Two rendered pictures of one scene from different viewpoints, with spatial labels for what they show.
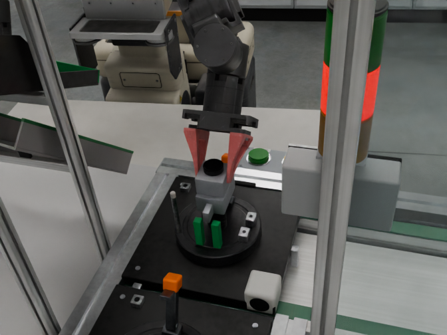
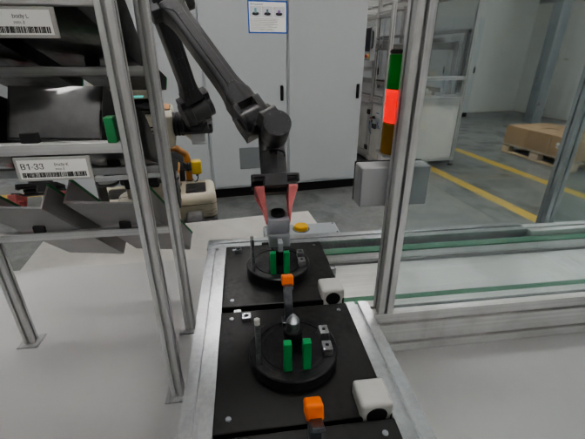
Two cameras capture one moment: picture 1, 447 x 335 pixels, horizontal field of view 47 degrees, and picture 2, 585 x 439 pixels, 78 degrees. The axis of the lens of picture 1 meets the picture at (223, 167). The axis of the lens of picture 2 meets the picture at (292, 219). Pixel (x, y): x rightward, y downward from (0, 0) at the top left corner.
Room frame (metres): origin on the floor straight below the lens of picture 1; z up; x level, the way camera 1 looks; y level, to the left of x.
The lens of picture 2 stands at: (-0.04, 0.30, 1.41)
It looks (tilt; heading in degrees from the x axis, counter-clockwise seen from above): 25 degrees down; 333
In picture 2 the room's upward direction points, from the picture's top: straight up
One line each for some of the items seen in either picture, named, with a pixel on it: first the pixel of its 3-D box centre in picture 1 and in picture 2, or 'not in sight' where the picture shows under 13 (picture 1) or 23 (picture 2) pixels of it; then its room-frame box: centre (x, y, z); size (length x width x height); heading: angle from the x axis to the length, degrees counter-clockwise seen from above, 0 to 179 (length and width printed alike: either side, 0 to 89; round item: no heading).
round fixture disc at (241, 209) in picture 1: (217, 228); (278, 265); (0.59, 0.02, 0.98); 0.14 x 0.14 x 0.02
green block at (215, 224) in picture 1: (216, 234); (286, 261); (0.54, 0.02, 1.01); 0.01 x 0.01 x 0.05; 70
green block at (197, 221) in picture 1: (199, 231); (272, 262); (0.55, 0.04, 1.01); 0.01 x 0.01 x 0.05; 70
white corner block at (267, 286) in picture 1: (263, 292); (330, 292); (0.46, -0.04, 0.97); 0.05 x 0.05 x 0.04; 70
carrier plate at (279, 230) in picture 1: (219, 236); (278, 273); (0.59, 0.02, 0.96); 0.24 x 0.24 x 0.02; 70
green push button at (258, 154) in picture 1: (258, 157); not in sight; (0.79, -0.07, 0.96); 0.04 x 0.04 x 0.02
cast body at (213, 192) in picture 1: (213, 186); (278, 227); (0.58, 0.02, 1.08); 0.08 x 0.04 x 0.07; 161
